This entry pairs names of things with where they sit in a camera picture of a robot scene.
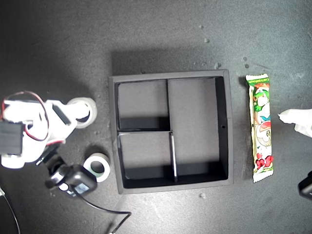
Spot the large white tape roll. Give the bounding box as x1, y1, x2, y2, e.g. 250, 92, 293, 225
69, 97, 98, 129

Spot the green printed snack bar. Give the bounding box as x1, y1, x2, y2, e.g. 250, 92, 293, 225
245, 74, 275, 183

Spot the small white tape roll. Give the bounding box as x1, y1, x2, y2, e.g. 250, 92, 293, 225
83, 153, 111, 183

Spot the black compartment tray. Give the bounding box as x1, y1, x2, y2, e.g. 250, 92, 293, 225
108, 69, 234, 195

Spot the red wrist servo wire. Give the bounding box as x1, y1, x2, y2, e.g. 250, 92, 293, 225
1, 91, 50, 142

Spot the thin black cable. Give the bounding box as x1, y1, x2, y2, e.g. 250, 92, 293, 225
0, 187, 22, 234

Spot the black camera cable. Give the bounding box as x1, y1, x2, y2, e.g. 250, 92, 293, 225
75, 191, 133, 234

